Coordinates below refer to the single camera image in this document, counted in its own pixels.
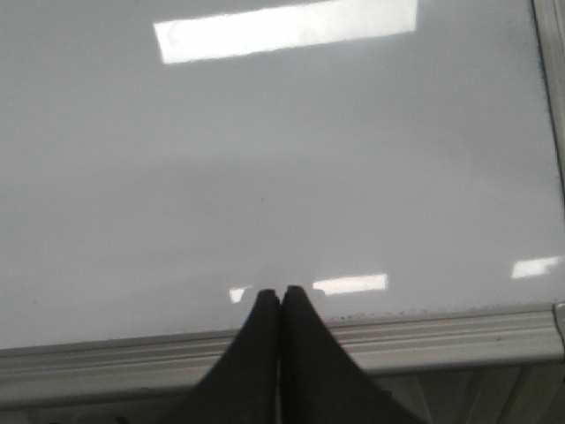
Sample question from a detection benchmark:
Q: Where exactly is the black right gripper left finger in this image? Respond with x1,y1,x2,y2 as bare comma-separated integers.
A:
158,290,280,423

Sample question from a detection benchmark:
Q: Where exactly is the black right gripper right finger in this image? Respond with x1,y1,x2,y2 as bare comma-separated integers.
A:
279,286,422,423

